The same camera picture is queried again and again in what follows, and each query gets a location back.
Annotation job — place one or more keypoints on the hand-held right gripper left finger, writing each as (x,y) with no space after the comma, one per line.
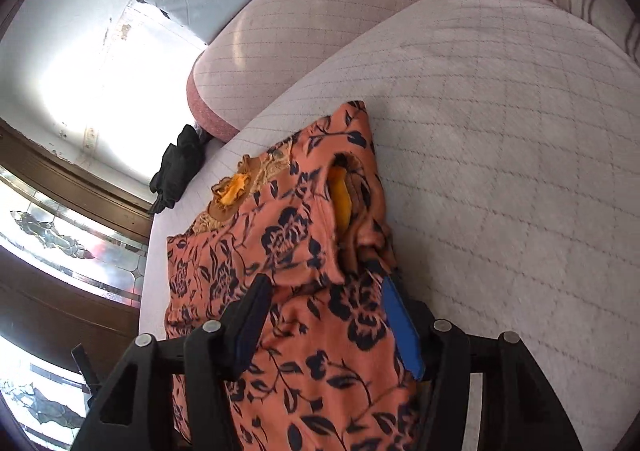
(250,331)

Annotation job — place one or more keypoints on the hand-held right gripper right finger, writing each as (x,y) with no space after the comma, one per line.
(402,326)

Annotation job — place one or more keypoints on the orange floral garment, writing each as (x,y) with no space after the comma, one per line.
(310,241)

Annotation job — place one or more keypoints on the black folded cloth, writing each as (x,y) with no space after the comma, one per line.
(177,166)

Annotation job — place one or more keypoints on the pink quilted sofa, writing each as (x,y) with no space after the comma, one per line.
(475,131)

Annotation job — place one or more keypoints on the wooden stained glass door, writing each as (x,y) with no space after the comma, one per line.
(55,251)

